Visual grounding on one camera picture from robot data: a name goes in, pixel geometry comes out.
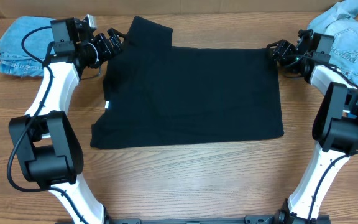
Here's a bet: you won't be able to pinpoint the black t-shirt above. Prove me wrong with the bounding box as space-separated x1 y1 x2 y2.
90 16 284 149

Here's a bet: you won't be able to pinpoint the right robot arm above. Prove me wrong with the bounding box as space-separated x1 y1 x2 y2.
245 29 358 223

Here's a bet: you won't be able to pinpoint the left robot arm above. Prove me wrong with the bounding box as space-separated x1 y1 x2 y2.
7 14 124 223

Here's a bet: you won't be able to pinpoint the light blue denim jeans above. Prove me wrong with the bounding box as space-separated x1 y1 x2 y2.
307 0 358 85

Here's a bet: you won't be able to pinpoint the folded blue jeans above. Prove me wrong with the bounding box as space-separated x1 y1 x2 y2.
0 16 53 77

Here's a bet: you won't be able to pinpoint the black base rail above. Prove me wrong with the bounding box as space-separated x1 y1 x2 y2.
54 214 331 224

